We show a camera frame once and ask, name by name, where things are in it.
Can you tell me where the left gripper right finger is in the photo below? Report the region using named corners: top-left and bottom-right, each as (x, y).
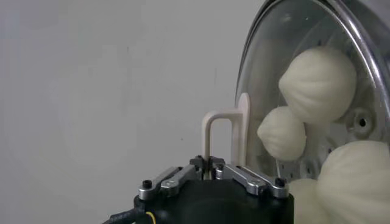
top-left (208, 155), bottom-right (289, 199)

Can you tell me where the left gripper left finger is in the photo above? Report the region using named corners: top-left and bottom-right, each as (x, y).
top-left (138, 155), bottom-right (208, 200)

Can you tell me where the glass lid with cream handle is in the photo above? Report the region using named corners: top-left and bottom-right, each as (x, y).
top-left (200, 0), bottom-right (390, 183)

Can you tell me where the white steamed baozi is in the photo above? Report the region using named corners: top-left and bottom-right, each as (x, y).
top-left (278, 45), bottom-right (358, 124)
top-left (257, 105), bottom-right (307, 162)
top-left (315, 139), bottom-right (390, 224)
top-left (288, 178), bottom-right (330, 224)

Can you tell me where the stainless steel steamer basket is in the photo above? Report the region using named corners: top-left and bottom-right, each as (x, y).
top-left (275, 127), bottom-right (390, 183)

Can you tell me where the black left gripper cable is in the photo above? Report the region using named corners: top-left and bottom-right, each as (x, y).
top-left (102, 206), bottom-right (156, 224)

